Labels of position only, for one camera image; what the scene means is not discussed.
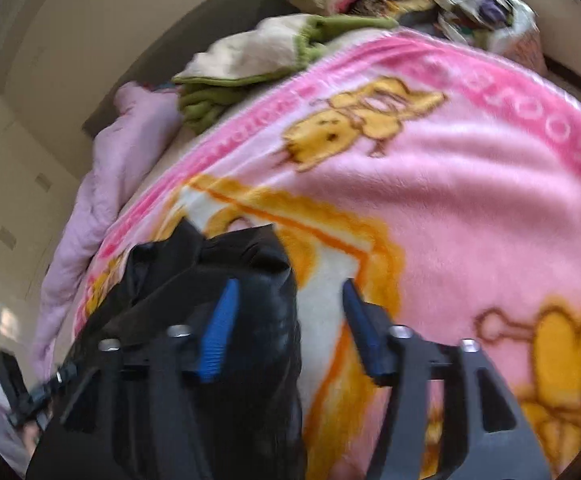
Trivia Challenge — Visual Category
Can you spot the dark grey bed headboard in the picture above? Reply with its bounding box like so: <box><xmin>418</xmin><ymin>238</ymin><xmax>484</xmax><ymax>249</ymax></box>
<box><xmin>82</xmin><ymin>0</ymin><xmax>293</xmax><ymax>138</ymax></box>

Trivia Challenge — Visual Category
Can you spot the cream built-in wardrobe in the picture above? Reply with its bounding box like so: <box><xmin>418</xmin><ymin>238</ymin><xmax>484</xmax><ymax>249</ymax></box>
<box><xmin>0</xmin><ymin>98</ymin><xmax>77</xmax><ymax>353</ymax></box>

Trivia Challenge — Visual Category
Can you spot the pink cartoon fleece blanket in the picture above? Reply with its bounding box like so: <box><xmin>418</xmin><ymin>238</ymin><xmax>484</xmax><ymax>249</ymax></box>
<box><xmin>74</xmin><ymin>32</ymin><xmax>581</xmax><ymax>479</ymax></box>

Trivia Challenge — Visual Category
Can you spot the green and cream fleece blanket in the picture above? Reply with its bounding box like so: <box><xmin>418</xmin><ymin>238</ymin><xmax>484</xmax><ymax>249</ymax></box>
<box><xmin>172</xmin><ymin>14</ymin><xmax>397</xmax><ymax>134</ymax></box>

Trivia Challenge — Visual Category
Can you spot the floral laundry basket with clothes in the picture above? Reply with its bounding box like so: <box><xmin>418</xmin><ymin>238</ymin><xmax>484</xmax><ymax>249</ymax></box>
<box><xmin>438</xmin><ymin>0</ymin><xmax>547</xmax><ymax>76</ymax></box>

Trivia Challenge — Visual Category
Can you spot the person's left hand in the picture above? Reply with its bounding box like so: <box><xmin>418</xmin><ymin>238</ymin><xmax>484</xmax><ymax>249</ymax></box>
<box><xmin>19</xmin><ymin>422</ymin><xmax>43</xmax><ymax>456</ymax></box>

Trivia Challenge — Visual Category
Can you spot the lilac quilted duvet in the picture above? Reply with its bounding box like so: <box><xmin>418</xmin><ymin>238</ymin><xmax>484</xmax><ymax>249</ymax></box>
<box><xmin>31</xmin><ymin>82</ymin><xmax>182</xmax><ymax>379</ymax></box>

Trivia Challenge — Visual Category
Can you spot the black leather garment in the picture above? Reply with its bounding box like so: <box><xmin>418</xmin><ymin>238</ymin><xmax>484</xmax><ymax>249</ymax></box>
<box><xmin>27</xmin><ymin>222</ymin><xmax>307</xmax><ymax>479</ymax></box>

